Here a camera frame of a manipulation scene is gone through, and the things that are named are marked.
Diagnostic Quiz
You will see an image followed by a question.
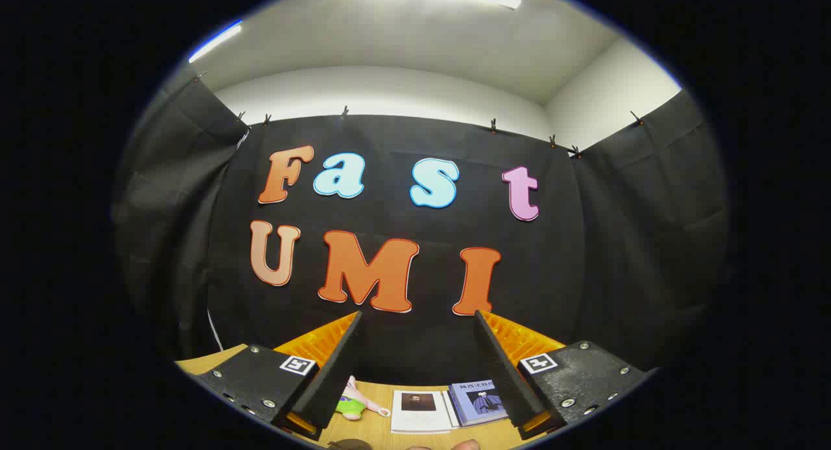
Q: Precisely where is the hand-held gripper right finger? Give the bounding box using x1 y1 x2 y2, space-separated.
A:
473 310 651 440

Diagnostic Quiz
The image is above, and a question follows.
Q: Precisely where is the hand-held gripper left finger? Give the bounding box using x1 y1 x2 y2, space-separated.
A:
195 310 363 442

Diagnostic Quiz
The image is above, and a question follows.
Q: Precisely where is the pink star plush toy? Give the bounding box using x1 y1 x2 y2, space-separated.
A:
336 375 391 421

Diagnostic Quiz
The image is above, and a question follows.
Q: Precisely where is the blue cover book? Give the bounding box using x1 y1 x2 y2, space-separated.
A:
448 380 509 429

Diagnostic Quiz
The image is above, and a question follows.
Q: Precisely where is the black backdrop cloth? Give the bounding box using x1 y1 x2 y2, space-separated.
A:
114 70 729 387

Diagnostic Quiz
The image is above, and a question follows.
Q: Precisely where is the white portrait book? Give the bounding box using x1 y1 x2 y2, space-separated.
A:
390 390 456 435

